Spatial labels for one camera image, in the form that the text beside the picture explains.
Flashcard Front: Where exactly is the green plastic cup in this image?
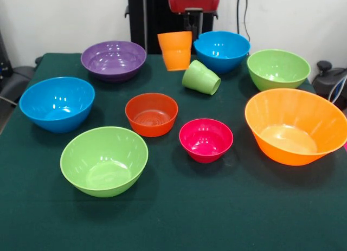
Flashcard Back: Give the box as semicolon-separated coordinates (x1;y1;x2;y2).
182;59;222;96

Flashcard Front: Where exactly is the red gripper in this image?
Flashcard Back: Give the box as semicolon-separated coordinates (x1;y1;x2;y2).
167;0;221;43

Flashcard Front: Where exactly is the dark green tablecloth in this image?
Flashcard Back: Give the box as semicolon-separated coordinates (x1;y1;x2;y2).
0;52;347;251

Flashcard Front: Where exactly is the green plastic bowl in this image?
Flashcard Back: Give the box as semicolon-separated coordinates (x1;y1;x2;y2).
246;49;311;92
60;126;149;198

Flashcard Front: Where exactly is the small pink plastic bowl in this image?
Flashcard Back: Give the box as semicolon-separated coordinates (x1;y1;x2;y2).
178;118;234;164

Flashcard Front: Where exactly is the grey pedestal leg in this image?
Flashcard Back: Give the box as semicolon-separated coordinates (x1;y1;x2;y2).
311;60;347;110
0;65;36;105

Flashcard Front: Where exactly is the blue plastic bowl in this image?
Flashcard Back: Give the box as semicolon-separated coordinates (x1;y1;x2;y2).
193;30;251;74
18;76;96;134

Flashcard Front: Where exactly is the orange plastic cup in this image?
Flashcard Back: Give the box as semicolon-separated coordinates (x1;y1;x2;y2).
157;31;193;72

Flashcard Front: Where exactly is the purple plastic bowl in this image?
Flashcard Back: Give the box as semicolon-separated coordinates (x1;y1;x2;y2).
80;40;147;83

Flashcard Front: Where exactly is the large orange plastic bowl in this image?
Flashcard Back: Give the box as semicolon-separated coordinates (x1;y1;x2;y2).
245;88;347;166

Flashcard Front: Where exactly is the small red-orange plastic bowl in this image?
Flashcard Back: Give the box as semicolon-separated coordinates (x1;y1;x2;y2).
124;92;179;138

